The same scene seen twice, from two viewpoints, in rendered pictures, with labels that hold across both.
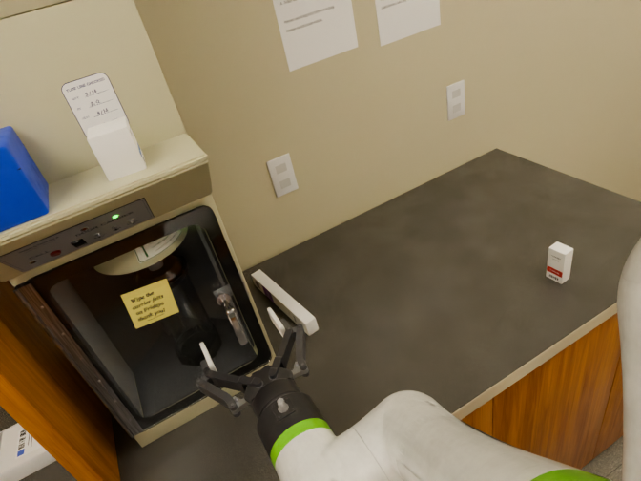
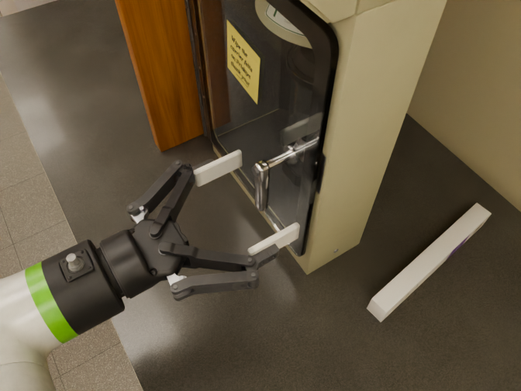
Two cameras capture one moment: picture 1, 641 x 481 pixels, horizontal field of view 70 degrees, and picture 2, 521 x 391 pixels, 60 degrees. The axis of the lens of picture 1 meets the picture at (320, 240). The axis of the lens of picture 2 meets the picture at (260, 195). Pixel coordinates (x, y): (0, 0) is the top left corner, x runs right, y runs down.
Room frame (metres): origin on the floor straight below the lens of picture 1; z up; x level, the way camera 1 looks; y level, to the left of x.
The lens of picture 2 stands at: (0.55, -0.14, 1.62)
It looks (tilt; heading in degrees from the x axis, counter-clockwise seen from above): 55 degrees down; 78
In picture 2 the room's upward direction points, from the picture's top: straight up
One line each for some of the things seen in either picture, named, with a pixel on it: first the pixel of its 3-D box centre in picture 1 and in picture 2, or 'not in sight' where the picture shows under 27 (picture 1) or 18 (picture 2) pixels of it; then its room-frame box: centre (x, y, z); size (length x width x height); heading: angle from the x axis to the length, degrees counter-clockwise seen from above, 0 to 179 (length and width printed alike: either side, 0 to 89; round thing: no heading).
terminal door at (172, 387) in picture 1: (169, 328); (249, 106); (0.63, 0.30, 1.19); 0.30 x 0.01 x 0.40; 110
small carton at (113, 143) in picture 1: (117, 148); not in sight; (0.60, 0.23, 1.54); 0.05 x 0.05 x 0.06; 15
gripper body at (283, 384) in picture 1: (272, 392); (148, 253); (0.47, 0.13, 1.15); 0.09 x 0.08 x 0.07; 20
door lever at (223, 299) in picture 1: (233, 320); (272, 180); (0.64, 0.19, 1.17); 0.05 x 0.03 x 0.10; 20
